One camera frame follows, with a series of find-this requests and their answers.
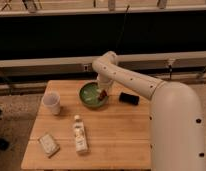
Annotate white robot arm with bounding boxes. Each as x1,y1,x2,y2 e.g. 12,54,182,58
92,51,206,171

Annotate green ceramic bowl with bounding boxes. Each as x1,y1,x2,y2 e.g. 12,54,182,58
79,82,108,109

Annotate black rectangular block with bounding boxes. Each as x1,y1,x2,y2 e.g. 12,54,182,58
119,92,139,105

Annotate translucent plastic cup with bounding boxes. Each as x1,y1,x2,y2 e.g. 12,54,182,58
42,92,61,115

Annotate small white bottle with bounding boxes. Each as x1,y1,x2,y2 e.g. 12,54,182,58
73,115,88,153

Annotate white wrapped packet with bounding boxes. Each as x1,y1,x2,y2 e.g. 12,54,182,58
38,134,60,158

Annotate dark object at left floor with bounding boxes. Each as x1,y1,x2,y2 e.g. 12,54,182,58
0,138,10,151

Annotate white wall outlet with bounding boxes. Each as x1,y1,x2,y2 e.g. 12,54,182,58
84,64,89,72

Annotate black floor cable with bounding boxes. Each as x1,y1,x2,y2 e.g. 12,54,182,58
167,64,173,80

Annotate black hanging cable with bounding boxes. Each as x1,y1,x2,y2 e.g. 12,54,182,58
114,3,131,54

